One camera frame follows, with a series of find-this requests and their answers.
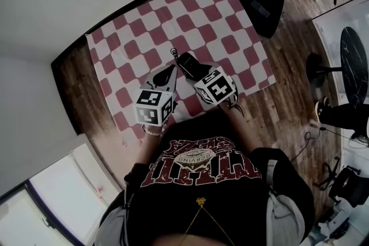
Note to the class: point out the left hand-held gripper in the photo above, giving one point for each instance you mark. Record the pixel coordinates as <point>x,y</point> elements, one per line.
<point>150,108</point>

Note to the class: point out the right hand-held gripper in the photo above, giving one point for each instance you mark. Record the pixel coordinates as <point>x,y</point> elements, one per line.
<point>219,89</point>

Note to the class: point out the person's left forearm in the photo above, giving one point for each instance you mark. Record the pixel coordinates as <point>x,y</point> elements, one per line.
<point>150,147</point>

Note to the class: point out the person's right forearm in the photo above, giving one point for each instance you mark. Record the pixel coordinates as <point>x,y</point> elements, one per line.
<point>239,129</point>

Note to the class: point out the red white checkered tablecloth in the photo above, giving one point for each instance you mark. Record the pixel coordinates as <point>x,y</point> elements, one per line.
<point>178,26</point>

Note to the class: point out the small red white object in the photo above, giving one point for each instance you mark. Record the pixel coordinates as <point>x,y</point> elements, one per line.
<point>99,189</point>

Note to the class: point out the person's black printed T-shirt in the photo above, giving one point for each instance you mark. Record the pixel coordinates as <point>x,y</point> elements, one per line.
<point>201,204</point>

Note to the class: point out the round black marble table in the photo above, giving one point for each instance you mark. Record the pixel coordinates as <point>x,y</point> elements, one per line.
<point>354,66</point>

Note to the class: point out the black star chair base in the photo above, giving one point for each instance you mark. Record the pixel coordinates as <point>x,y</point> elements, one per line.
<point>328,174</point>

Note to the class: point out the black framed window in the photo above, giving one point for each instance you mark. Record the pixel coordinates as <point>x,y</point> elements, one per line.
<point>31,210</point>

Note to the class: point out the black backpack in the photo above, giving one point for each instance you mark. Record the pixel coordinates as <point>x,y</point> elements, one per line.
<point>350,187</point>

